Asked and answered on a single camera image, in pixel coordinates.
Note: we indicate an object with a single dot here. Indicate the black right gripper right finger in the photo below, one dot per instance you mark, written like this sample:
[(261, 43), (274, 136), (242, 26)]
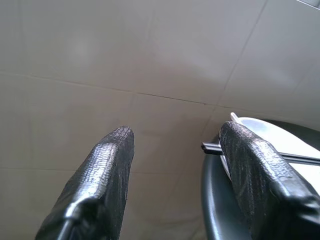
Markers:
[(260, 185)]

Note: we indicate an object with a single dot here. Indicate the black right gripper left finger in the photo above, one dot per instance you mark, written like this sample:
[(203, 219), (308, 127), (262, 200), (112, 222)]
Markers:
[(100, 180)]

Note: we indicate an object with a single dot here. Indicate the white plate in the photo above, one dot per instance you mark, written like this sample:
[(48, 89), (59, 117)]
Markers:
[(280, 137)]

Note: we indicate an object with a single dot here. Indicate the black chopstick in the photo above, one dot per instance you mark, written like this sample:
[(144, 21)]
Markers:
[(212, 151), (211, 144)]

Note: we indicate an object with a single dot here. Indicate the grey window frame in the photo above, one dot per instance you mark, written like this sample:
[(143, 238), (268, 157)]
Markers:
[(310, 2)]

